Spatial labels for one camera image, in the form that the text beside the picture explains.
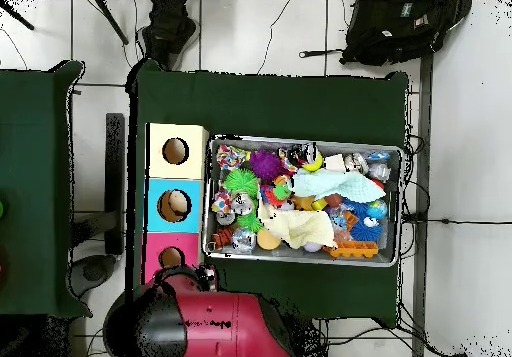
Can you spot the black standing panel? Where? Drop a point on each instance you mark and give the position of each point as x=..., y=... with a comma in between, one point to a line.
x=114, y=183

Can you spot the clear plastic packet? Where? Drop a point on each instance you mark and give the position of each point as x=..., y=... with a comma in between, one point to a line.
x=244, y=240

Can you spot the person's foot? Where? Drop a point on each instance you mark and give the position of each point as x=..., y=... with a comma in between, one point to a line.
x=170, y=29

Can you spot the black backpack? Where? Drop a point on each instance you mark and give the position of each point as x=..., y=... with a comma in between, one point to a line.
x=400, y=33

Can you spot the black tripod leg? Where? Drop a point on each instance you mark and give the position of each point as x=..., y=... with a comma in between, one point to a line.
x=114, y=25
x=18, y=18

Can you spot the wooden box with three holes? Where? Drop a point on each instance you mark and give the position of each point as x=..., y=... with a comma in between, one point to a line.
x=176, y=173

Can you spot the orange plastic tray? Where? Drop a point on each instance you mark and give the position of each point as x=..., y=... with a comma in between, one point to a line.
x=354, y=249

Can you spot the clear mesh bin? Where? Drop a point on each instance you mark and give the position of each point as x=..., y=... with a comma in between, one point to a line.
x=276, y=255

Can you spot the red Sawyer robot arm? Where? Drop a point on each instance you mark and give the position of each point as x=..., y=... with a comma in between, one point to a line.
x=224, y=321

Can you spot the purple spiky rubber ball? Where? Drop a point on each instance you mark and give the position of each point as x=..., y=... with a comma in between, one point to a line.
x=266, y=164

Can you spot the crushed black can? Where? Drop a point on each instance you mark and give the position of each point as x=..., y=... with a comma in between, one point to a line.
x=300, y=154

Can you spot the blue fuzzy toy with eyes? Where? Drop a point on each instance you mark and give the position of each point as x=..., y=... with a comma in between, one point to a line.
x=366, y=231

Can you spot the grey stand foot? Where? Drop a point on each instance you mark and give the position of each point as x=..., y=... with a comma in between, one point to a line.
x=94, y=271

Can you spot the dark green table cloth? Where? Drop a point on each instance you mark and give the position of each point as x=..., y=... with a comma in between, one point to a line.
x=280, y=105
x=32, y=173

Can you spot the orange striped tiger plush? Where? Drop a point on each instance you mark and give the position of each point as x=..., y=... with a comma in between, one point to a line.
x=223, y=237

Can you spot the cream cloth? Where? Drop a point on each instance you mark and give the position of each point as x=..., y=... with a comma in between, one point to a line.
x=304, y=227

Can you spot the mint green cloth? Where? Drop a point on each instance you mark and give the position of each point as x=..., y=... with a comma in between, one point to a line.
x=340, y=185

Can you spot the green spiky rubber ball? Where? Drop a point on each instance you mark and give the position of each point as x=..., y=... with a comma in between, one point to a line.
x=241, y=182

